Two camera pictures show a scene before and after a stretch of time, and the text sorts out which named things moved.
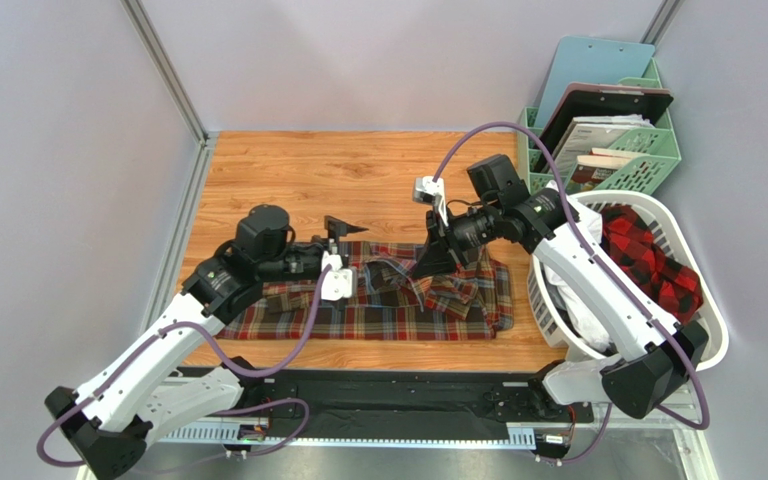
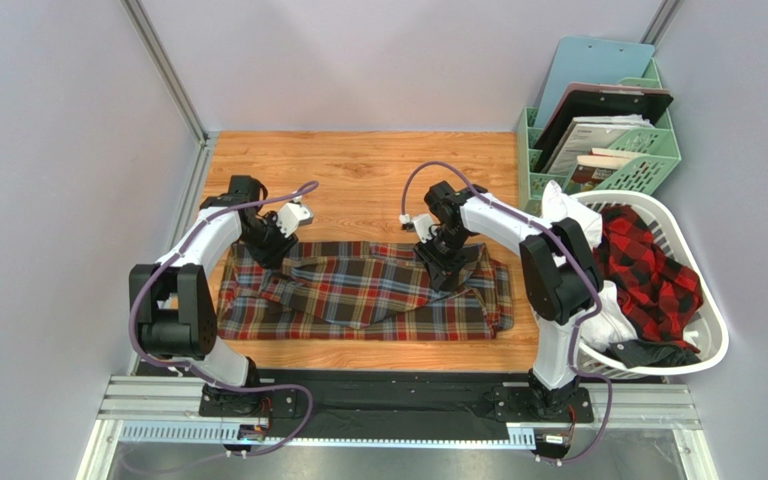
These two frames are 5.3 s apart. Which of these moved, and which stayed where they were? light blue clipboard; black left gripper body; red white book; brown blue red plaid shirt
Moved: black left gripper body
Stayed: red white book; brown blue red plaid shirt; light blue clipboard
